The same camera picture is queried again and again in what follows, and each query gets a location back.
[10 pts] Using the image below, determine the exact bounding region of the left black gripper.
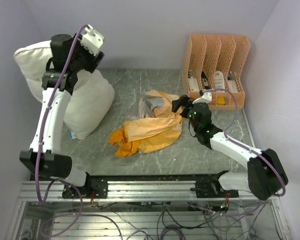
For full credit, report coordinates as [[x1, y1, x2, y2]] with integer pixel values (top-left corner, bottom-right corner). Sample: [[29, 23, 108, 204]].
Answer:
[[70, 32, 106, 75]]

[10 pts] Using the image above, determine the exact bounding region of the orange Mickey Mouse pillowcase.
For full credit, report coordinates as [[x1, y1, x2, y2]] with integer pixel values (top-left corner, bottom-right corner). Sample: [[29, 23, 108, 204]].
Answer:
[[108, 90, 183, 158]]

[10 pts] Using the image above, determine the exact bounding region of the white pillow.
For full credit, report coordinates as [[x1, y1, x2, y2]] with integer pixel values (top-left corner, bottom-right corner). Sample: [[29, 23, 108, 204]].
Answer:
[[13, 40, 115, 140]]

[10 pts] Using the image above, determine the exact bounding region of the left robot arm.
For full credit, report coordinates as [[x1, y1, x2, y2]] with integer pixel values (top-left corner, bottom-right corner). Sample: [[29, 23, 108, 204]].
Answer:
[[19, 31, 104, 199]]

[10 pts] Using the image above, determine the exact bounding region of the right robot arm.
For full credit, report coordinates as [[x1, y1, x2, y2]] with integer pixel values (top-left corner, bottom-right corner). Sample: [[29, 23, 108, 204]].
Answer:
[[171, 93, 289, 201]]

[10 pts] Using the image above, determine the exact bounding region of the red white box in organizer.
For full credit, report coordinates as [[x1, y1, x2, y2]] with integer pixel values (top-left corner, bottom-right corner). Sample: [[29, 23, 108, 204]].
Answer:
[[187, 70, 200, 92]]

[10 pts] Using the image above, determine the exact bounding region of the black item in organizer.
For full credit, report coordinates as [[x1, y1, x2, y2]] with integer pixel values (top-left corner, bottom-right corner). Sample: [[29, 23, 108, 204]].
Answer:
[[201, 71, 210, 90]]

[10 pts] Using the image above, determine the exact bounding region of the yellow block in organizer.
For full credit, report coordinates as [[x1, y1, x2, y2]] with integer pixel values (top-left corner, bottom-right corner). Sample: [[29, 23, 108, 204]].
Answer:
[[216, 97, 227, 106]]

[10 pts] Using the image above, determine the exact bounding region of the white tube in organizer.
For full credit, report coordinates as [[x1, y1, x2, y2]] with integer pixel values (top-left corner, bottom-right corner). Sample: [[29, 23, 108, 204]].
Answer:
[[213, 70, 226, 92]]

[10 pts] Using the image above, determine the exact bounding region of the peach plastic file organizer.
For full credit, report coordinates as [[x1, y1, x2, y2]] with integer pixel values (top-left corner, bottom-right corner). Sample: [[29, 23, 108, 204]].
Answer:
[[181, 34, 250, 109]]

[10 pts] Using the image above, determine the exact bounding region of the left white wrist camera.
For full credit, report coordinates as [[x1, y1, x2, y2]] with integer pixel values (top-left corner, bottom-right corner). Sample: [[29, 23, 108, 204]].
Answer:
[[80, 24, 105, 57]]

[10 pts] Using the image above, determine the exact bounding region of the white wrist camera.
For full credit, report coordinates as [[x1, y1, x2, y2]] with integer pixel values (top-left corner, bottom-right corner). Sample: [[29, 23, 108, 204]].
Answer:
[[192, 91, 212, 104], [80, 24, 105, 57]]

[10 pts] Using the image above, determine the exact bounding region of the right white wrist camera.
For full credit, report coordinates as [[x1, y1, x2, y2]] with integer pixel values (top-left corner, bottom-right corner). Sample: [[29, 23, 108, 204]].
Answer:
[[192, 91, 212, 104]]

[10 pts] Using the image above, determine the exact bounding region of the aluminium mounting rail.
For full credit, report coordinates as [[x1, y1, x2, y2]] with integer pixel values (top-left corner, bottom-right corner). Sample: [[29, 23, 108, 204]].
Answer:
[[17, 178, 281, 202]]

